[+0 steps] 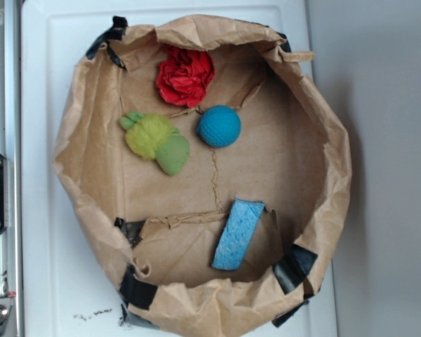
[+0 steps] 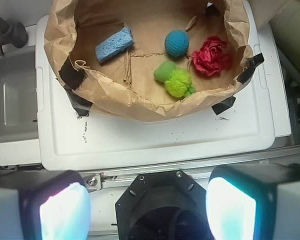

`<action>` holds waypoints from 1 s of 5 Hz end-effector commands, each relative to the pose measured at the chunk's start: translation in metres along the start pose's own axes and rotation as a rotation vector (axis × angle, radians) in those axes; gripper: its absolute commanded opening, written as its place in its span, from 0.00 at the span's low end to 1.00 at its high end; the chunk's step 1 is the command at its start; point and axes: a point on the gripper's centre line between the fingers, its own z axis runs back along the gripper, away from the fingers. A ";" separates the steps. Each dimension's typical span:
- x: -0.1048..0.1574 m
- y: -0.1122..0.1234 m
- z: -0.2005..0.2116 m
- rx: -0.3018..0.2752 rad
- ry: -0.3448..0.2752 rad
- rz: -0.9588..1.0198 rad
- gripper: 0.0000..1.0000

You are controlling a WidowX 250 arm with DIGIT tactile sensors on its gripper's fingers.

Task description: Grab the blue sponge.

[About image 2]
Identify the blue dimpled rubber ball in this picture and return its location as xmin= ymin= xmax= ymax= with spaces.
xmin=164 ymin=30 xmax=189 ymax=58

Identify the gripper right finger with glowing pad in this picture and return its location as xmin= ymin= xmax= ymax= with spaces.
xmin=205 ymin=163 xmax=300 ymax=240

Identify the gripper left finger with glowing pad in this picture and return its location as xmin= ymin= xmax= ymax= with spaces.
xmin=0 ymin=170 xmax=91 ymax=240

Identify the black faucet handle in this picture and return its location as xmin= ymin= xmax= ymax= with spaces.
xmin=0 ymin=17 xmax=28 ymax=56

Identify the black tape piece right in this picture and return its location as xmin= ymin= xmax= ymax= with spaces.
xmin=211 ymin=53 xmax=265 ymax=116

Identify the aluminium extrusion rail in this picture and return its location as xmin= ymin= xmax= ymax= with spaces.
xmin=79 ymin=144 xmax=300 ymax=192

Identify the crumpled red paper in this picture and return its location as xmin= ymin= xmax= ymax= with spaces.
xmin=190 ymin=35 xmax=231 ymax=77

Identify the black tape piece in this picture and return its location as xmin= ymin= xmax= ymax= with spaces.
xmin=58 ymin=57 xmax=92 ymax=117
xmin=211 ymin=53 xmax=265 ymax=116

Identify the crumpled brown paper bag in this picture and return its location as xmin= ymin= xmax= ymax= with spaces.
xmin=44 ymin=0 xmax=253 ymax=122

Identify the grey sink basin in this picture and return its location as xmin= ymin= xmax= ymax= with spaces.
xmin=0 ymin=46 xmax=38 ymax=143

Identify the blue sponge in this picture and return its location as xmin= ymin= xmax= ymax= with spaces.
xmin=95 ymin=25 xmax=135 ymax=63

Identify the green fuzzy plush toy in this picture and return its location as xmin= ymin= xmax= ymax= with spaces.
xmin=153 ymin=61 xmax=196 ymax=99

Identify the white plastic bin lid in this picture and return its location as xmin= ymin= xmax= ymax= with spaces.
xmin=35 ymin=0 xmax=275 ymax=171

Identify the black tape piece left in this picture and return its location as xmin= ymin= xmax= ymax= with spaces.
xmin=58 ymin=57 xmax=92 ymax=117

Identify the black octagonal mount plate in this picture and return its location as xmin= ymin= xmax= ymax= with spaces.
xmin=115 ymin=170 xmax=214 ymax=240

